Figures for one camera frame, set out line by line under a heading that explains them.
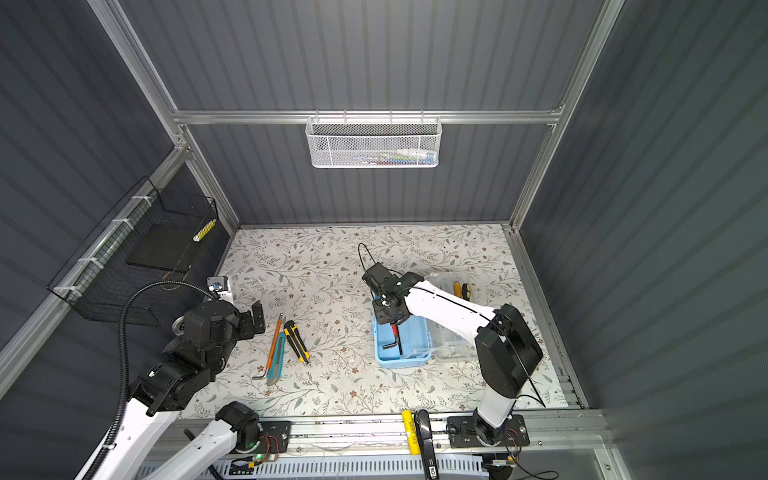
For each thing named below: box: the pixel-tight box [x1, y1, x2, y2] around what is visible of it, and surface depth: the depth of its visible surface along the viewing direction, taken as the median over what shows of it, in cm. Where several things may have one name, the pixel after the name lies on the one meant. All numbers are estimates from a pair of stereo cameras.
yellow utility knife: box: [283, 320, 311, 366], surface depth 91 cm
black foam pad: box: [127, 223, 196, 273], surface depth 77 cm
